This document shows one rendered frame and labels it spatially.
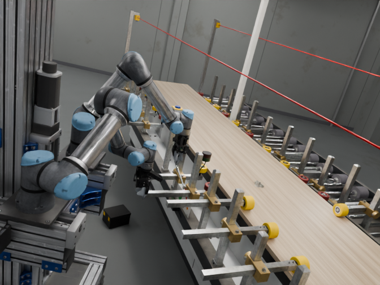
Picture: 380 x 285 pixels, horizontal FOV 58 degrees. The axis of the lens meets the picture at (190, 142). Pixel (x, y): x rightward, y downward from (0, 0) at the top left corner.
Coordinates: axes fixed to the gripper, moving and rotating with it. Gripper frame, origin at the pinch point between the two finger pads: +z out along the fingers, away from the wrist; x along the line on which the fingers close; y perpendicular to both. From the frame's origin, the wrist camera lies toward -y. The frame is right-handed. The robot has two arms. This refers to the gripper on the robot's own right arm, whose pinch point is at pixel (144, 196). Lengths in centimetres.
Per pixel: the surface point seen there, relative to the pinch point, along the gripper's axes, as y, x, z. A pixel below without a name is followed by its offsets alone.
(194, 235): -10, 52, -12
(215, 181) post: -31.0, 22.8, -24.2
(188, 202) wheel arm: -15.7, 26.1, -13.5
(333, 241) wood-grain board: -93, 58, -8
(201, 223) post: -29.5, 22.6, 3.9
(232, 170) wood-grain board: -69, -21, -8
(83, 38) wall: -15, -663, 11
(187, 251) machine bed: -51, -23, 67
